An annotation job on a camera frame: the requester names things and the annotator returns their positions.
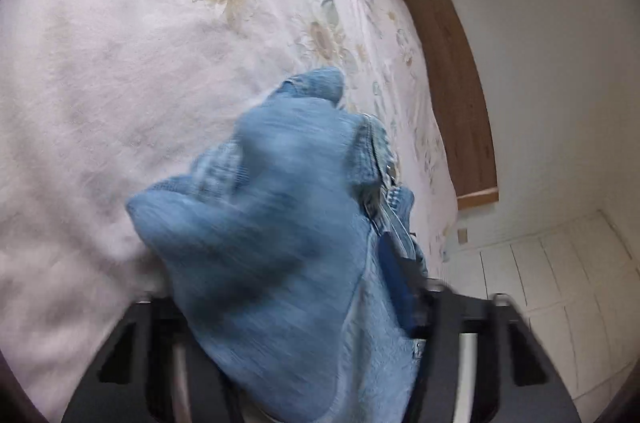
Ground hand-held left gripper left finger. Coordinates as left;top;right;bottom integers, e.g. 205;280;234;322
62;295;246;423

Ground white cabinet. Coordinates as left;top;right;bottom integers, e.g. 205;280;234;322
445;210;640;404

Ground wooden headboard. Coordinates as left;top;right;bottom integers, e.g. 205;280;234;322
375;0;501;210

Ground floral bedspread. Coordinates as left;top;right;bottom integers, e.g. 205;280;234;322
0;0;458;404

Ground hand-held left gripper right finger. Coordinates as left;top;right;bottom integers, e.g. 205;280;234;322
377;233;581;423

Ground blue denim jeans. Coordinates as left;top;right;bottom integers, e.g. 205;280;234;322
125;66;431;423

